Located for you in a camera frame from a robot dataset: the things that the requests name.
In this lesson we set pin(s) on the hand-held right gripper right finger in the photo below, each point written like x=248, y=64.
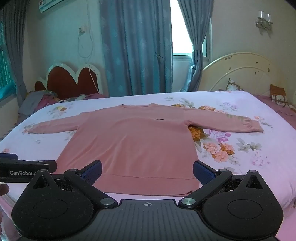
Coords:
x=203, y=172

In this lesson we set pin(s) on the pink long-sleeved sweater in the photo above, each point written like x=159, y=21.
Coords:
x=138, y=143

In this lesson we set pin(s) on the maroon bed cover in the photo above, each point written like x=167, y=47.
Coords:
x=277, y=111

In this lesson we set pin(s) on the glass wall lamp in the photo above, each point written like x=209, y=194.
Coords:
x=264, y=20

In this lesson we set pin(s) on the person's left hand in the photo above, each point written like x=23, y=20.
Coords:
x=3, y=189

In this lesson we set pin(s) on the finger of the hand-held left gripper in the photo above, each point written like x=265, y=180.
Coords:
x=8, y=156

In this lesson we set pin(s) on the blue curtain tieback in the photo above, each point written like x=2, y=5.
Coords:
x=199, y=47

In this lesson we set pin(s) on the white air conditioner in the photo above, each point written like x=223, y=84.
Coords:
x=50, y=5

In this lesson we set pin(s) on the tied blue curtain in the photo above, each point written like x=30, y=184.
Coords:
x=196, y=30

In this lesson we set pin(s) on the brown patterned cushion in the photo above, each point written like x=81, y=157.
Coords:
x=278, y=96

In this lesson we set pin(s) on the maroon pillow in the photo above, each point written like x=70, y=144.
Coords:
x=92, y=96

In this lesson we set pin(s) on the bright window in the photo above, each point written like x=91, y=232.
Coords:
x=181, y=30

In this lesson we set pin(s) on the red heart-shaped headboard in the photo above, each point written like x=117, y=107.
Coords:
x=67, y=83

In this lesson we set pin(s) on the pile of mixed clothes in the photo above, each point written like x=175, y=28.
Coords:
x=39, y=100

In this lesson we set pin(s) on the white wall socket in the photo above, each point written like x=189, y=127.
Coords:
x=81, y=30

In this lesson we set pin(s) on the grey curtain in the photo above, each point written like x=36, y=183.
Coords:
x=13, y=46

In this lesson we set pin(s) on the metal curtain clip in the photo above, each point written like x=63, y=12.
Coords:
x=158, y=55

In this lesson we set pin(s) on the floral white bed sheet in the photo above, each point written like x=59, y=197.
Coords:
x=254, y=162

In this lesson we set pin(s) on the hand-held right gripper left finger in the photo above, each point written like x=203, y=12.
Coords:
x=92, y=172

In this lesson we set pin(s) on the cream rounded headboard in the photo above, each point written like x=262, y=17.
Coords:
x=249, y=69

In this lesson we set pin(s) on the wide blue patterned curtain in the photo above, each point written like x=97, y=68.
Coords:
x=136, y=46

